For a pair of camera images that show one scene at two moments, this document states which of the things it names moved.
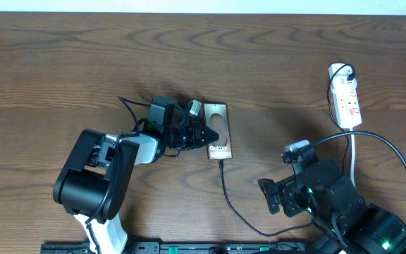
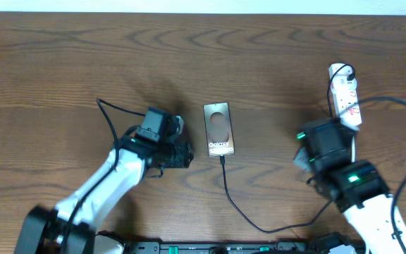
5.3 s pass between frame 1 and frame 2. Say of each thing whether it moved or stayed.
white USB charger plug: stayed
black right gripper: moved
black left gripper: moved
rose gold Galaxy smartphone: stayed
